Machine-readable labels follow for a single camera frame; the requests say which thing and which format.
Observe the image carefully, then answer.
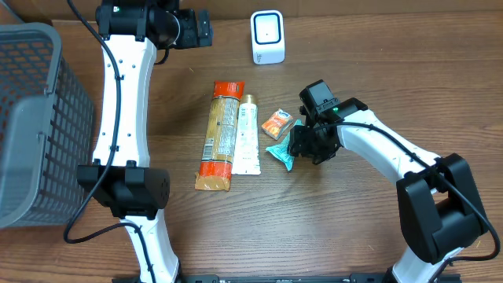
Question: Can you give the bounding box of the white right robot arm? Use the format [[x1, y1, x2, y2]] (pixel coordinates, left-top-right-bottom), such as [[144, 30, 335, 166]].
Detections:
[[288, 80, 501, 282]]

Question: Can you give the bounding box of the teal wipes packet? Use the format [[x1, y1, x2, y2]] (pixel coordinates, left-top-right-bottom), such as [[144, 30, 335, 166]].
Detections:
[[266, 133, 295, 171]]

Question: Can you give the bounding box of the red spaghetti packet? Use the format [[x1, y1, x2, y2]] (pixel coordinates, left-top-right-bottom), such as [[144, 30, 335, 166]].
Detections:
[[195, 81, 244, 191]]

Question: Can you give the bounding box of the white barcode scanner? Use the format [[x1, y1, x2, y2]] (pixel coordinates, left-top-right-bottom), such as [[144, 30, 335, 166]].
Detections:
[[250, 9, 285, 65]]

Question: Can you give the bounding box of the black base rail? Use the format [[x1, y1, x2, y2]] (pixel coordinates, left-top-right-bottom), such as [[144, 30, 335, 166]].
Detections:
[[177, 273, 384, 283]]

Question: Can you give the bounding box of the grey plastic basket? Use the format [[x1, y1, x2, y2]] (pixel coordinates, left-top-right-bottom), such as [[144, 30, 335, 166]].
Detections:
[[1, 23, 94, 228]]

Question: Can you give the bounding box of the orange tissue packet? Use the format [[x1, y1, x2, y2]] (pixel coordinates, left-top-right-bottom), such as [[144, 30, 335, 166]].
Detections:
[[261, 108, 293, 140]]

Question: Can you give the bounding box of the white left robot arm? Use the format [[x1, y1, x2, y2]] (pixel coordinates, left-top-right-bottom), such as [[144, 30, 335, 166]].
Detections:
[[77, 0, 213, 282]]

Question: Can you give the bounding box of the white tube gold cap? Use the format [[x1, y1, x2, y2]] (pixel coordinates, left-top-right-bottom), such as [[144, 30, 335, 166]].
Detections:
[[232, 94, 261, 175]]

